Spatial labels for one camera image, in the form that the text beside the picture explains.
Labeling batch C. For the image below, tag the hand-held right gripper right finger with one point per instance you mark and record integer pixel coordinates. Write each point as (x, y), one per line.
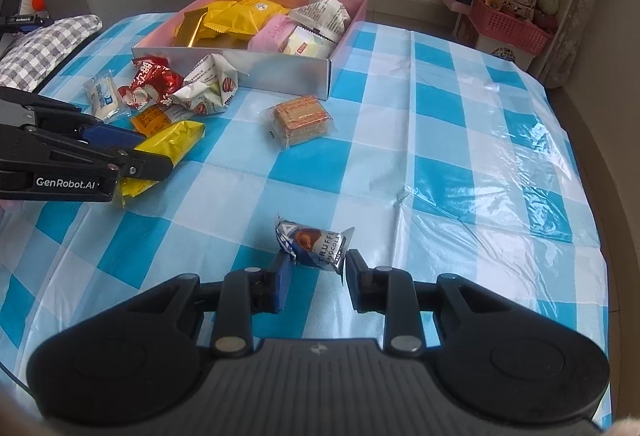
(352, 281)

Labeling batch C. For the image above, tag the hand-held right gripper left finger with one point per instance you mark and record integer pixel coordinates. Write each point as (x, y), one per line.
(282, 283)

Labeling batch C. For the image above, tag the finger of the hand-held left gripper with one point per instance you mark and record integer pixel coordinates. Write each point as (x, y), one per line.
(145, 166)
(110, 135)

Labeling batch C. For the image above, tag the small yellow labelled packet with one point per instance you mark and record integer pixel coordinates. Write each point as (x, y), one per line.
(175, 141)

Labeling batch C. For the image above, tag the white cream cake packet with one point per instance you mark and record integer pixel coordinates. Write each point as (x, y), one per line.
(102, 96)

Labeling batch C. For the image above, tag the blue chocolate candy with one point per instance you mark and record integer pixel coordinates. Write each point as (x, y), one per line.
(312, 243)

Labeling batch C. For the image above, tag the red white snack packet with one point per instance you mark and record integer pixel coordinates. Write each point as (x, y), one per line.
(150, 89)

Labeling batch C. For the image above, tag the small red candy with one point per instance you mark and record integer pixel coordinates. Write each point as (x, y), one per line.
(150, 64)

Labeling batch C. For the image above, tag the newspaper print snack packet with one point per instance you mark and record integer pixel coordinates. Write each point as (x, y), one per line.
(320, 16)
(210, 86)

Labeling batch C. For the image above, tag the gold foil snack packet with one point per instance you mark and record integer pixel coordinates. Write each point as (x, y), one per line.
(190, 29)

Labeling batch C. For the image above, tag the orange wafer snack packet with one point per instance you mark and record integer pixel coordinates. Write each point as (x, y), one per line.
(302, 121)

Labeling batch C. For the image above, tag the pink cardboard box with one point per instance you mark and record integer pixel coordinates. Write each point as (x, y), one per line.
(280, 71)

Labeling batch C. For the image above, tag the pink bar snack packet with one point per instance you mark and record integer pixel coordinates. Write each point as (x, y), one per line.
(272, 34)

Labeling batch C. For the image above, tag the large yellow printed packet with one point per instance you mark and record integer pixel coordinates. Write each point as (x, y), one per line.
(260, 14)

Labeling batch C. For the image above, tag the cream wafer snack packet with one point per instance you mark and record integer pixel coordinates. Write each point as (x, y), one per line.
(307, 44)

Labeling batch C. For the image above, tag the grey checkered pillow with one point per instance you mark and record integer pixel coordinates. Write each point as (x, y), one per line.
(45, 49)

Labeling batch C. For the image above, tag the black gripper device on stand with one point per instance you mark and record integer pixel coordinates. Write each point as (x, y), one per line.
(20, 20)

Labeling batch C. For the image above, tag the blue checkered tablecloth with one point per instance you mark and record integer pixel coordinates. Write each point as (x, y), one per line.
(450, 141)

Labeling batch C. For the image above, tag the white storage box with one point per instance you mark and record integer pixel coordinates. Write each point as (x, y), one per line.
(505, 54)

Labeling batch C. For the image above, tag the pink low shelf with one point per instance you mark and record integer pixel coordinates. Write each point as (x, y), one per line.
(457, 11)

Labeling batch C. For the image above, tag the large pink plastic basket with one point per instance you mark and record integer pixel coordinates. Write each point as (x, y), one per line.
(510, 29)

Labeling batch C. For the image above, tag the beige curtain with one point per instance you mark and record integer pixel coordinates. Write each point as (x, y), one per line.
(580, 16)

